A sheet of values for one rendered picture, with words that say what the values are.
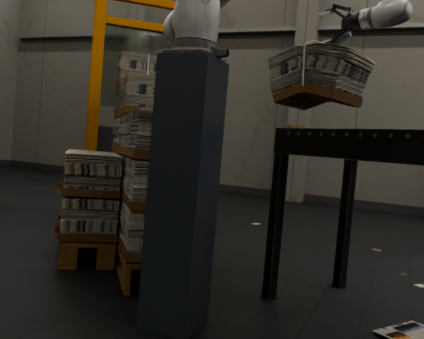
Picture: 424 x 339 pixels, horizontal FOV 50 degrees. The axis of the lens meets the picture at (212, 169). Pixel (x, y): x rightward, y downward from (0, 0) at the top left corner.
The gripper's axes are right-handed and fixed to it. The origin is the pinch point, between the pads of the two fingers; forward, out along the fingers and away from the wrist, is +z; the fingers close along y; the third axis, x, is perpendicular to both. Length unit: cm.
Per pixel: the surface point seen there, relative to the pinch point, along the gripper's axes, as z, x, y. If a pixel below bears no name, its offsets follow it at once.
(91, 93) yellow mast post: 199, 6, 12
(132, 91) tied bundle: 94, -36, 28
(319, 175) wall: 221, 423, 60
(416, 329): -48, 2, 132
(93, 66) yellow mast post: 197, 5, -10
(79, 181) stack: 97, -65, 79
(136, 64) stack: 139, 0, -2
